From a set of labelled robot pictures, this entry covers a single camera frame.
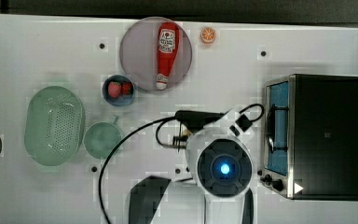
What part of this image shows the light red plush strawberry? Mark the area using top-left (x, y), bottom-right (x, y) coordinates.
top-left (108, 81), bottom-right (121, 99)

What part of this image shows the blue bowl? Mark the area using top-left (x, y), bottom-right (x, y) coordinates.
top-left (102, 75), bottom-right (135, 106)

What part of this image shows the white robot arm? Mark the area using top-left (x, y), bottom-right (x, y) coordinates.
top-left (128, 109), bottom-right (254, 224)

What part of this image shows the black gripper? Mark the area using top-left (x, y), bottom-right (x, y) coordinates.
top-left (172, 110), bottom-right (224, 148)

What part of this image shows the orange slice toy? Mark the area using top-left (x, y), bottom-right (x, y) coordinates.
top-left (200, 27), bottom-right (216, 44)

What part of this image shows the green mug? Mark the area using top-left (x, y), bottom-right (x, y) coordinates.
top-left (83, 116), bottom-right (123, 159)

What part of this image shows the dark red plush strawberry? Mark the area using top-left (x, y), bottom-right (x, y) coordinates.
top-left (121, 82), bottom-right (133, 95)

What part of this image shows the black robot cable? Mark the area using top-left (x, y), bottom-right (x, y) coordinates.
top-left (98, 116), bottom-right (181, 224)

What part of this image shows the green perforated colander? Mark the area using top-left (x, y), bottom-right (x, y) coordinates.
top-left (24, 86), bottom-right (85, 167)

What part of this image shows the grey round plate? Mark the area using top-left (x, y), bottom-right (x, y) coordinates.
top-left (119, 17), bottom-right (192, 91)

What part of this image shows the silver black toaster oven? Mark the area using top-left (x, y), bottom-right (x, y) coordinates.
top-left (258, 74), bottom-right (358, 201)

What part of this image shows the red plush ketchup bottle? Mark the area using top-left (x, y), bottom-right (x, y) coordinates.
top-left (156, 22), bottom-right (180, 90)

